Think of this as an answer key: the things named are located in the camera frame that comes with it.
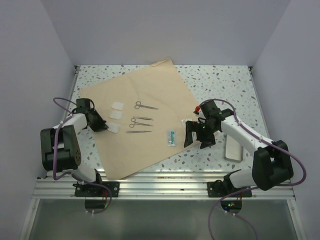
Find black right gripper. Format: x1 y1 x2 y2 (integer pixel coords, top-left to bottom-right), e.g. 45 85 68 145
184 120 218 150

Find white gauze pad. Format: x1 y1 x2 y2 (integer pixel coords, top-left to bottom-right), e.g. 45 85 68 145
106 122 121 134
109 110 123 120
111 102 125 111

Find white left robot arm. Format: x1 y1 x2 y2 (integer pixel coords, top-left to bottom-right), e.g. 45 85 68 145
40 98 109 197

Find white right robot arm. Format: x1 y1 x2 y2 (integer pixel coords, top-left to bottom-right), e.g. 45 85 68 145
184 100 294 197

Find clear suture packet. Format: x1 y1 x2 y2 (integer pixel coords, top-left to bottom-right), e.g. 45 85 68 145
181 118 192 136

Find green scalpel blade packet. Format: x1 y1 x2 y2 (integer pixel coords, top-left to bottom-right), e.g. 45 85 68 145
166 129 177 147

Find steel hemostat forceps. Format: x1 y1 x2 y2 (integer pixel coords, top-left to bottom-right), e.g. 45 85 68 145
129 118 153 128

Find metal instrument tray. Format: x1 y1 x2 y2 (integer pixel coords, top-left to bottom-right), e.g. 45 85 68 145
224 135 244 163

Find curved steel tweezers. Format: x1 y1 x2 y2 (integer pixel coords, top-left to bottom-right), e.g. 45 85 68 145
132 116 153 121

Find small steel scissors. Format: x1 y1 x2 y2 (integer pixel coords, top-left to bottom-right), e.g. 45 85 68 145
134 101 159 110

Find beige cloth drape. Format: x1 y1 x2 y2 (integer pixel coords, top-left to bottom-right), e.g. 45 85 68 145
80 59 201 180

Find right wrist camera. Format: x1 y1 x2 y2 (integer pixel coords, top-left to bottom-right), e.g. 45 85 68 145
193 106 204 117

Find steel scalpel handle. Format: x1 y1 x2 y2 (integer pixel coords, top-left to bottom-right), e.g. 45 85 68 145
125 130 152 134

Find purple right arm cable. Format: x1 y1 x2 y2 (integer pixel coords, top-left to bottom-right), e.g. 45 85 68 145
197 98 308 240

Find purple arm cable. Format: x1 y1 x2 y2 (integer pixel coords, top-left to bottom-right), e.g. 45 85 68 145
52 97 114 215
197 98 308 240

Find aluminium rail frame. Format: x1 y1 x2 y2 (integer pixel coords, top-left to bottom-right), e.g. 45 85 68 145
20 65 306 240

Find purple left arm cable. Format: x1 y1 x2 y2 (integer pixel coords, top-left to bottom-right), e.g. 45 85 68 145
52 97 114 215

